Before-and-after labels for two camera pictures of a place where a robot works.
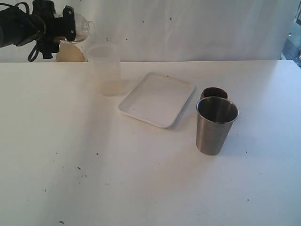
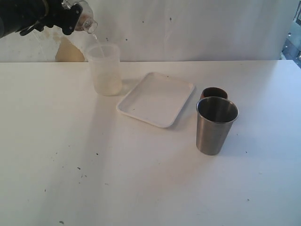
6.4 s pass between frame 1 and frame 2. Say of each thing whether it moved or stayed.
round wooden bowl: stayed
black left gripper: moved
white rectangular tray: stayed
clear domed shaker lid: moved
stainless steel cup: stayed
